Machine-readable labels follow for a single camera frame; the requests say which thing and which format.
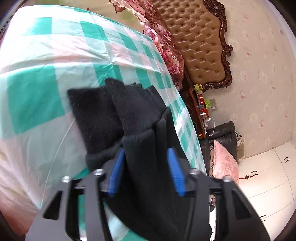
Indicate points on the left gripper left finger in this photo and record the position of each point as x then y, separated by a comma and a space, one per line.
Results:
59, 217

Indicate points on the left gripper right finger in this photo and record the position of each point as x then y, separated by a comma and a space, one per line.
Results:
236, 218

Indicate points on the black pants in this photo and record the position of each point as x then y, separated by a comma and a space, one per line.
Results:
155, 195

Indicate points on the white wardrobe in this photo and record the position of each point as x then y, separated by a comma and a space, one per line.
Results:
268, 181

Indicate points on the pink floral pillow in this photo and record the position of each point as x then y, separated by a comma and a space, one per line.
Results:
224, 163

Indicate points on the black leather chair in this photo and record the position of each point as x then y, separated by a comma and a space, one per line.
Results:
225, 134

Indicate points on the items on nightstand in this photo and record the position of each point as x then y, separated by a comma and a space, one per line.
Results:
201, 103

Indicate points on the dark wooden nightstand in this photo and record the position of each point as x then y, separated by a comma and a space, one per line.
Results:
189, 99

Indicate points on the teal checkered cloth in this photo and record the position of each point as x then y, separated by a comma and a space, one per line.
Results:
46, 51

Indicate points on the tufted tan headboard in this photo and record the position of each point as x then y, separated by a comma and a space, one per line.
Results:
198, 28

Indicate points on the floral quilt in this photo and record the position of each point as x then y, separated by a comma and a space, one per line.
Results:
155, 28

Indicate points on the wall socket plate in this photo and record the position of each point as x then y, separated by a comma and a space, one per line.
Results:
213, 104

